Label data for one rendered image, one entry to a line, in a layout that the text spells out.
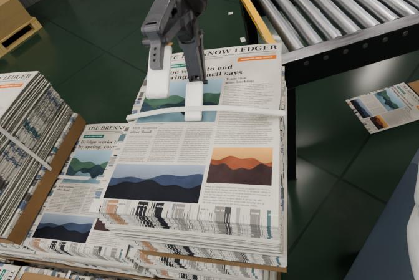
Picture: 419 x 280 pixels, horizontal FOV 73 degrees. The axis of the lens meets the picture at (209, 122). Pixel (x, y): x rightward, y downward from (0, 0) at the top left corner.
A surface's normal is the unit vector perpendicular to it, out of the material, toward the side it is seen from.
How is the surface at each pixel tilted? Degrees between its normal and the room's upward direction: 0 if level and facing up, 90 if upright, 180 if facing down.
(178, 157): 2
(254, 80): 5
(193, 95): 28
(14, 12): 90
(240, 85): 5
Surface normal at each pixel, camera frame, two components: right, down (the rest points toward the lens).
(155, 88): -0.28, -0.20
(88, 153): -0.22, -0.61
